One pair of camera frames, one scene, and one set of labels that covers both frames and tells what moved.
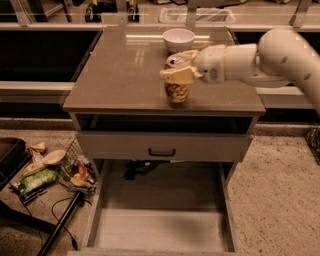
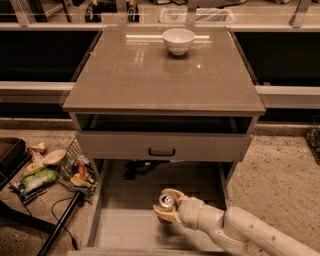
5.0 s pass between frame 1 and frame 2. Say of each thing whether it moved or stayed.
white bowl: stayed
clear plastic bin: stayed
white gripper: moved
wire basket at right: stayed
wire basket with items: stayed
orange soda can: moved
